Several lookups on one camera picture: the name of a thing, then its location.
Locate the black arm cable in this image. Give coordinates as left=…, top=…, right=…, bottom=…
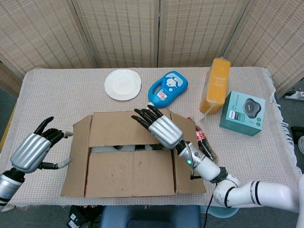
left=190, top=174, right=215, bottom=228

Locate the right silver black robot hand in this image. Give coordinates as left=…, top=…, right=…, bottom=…
left=131, top=105, right=184, bottom=150

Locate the woven folding screen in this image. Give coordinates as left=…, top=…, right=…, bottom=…
left=0, top=0, right=304, bottom=97

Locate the blue detergent bottle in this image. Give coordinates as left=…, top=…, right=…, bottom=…
left=147, top=71, right=189, bottom=109

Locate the light blue plastic bin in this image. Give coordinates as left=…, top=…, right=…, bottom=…
left=200, top=205, right=240, bottom=219

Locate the blue robot base seat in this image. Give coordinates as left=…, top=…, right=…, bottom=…
left=99, top=204, right=201, bottom=228

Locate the white paper plate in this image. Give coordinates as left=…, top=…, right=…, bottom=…
left=104, top=69, right=142, bottom=101

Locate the cola bottle with red label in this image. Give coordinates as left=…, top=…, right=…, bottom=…
left=186, top=116, right=219, bottom=164

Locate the red cardboard shipping box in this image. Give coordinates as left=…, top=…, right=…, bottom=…
left=60, top=108, right=207, bottom=198

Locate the white object on floor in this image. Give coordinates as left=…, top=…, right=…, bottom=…
left=285, top=88, right=304, bottom=100

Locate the beige woven tablecloth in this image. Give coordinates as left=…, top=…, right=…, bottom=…
left=0, top=67, right=302, bottom=210

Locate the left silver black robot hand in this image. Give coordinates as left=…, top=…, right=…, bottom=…
left=9, top=116, right=74, bottom=173

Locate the orange package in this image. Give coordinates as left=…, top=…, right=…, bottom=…
left=199, top=57, right=231, bottom=115

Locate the teal speaker product box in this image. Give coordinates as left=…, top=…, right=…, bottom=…
left=218, top=90, right=266, bottom=137

